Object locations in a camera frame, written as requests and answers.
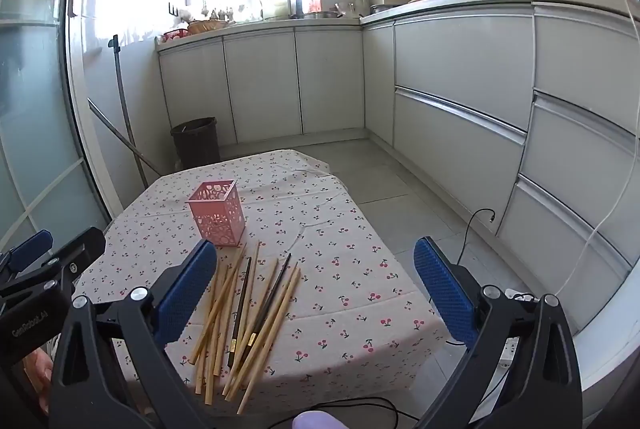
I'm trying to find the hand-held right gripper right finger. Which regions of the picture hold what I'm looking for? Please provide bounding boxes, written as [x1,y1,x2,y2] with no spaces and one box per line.
[412,236,583,429]

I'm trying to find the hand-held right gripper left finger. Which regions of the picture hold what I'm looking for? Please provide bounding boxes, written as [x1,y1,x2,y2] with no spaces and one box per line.
[50,239,221,429]

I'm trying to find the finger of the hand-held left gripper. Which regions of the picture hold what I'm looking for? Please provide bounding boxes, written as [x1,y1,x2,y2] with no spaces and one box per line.
[0,226,107,305]
[0,230,55,280]

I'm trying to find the pile of bamboo chopsticks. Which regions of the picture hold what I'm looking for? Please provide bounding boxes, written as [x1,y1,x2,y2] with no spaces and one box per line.
[187,240,302,416]

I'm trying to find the black chopstick with gold band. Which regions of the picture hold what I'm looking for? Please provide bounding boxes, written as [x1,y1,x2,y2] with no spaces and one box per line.
[227,256,252,369]
[240,252,293,365]

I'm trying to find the pink perforated utensil holder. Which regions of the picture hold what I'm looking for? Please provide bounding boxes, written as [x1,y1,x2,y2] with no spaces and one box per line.
[186,179,247,248]

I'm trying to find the person's left hand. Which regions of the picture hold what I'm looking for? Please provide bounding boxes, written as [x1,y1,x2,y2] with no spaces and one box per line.
[22,351,55,415]

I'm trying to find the white power strip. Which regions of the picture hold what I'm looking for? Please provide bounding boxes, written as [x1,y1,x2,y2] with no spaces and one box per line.
[500,288,538,367]

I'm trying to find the cherry print tablecloth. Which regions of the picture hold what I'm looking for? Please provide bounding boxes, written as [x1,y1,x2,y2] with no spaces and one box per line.
[71,149,448,410]

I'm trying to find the grey metal pole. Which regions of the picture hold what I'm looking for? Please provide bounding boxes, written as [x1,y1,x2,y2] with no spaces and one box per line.
[87,98,164,178]

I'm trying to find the frosted glass sliding door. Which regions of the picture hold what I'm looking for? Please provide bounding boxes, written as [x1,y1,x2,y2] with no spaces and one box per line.
[0,0,117,255]

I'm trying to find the black trash bin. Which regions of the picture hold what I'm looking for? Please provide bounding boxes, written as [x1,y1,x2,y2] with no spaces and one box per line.
[170,117,221,170]

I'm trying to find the lilac rounded object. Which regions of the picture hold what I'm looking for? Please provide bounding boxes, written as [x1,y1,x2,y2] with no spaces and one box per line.
[292,411,348,429]

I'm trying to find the white kitchen cabinets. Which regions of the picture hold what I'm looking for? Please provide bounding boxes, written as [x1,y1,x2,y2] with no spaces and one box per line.
[156,1,640,360]

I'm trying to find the mop handle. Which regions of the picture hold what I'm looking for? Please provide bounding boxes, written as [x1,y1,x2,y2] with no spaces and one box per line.
[108,35,149,190]

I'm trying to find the thin black floor cable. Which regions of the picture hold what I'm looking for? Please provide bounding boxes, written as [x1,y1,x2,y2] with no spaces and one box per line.
[270,396,421,429]

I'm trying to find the white cable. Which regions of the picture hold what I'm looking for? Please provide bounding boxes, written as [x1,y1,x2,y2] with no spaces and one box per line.
[560,0,640,296]

